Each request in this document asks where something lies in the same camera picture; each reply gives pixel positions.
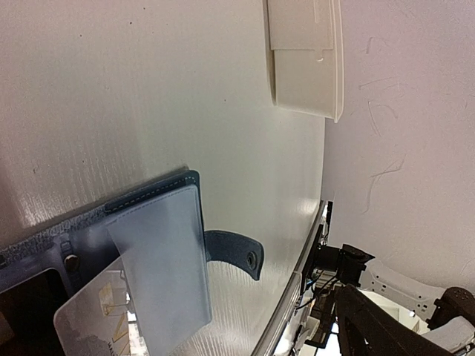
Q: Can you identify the blue card holder wallet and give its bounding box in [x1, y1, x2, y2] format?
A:
[0, 169, 265, 353]

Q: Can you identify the silver credit card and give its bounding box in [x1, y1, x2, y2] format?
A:
[53, 258, 149, 355]

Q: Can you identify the black VIP card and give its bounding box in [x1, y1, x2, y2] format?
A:
[1, 269, 68, 355]

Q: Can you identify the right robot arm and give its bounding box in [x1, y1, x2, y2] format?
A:
[335, 245, 474, 355]

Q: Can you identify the white plastic tray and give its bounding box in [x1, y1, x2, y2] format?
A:
[266, 0, 344, 122]

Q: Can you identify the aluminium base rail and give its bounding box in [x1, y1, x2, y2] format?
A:
[252, 200, 333, 355]

